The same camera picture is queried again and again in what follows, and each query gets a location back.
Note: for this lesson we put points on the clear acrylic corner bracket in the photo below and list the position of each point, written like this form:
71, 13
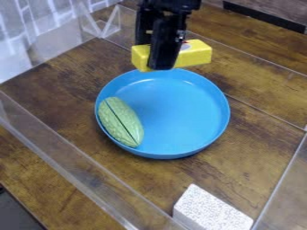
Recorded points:
99, 28

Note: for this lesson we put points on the green bitter gourd toy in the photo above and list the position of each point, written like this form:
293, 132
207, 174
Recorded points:
120, 121

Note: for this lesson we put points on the white speckled foam block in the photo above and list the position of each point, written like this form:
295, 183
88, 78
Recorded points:
203, 212

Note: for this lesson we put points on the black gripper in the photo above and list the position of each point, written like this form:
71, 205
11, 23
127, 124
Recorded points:
168, 29

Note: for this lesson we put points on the blue round tray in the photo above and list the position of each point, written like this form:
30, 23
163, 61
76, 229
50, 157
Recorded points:
183, 110

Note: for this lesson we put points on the clear acrylic front wall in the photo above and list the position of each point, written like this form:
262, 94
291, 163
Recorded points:
111, 194

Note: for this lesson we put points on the yellow block with label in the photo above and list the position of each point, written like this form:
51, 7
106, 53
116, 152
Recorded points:
195, 53

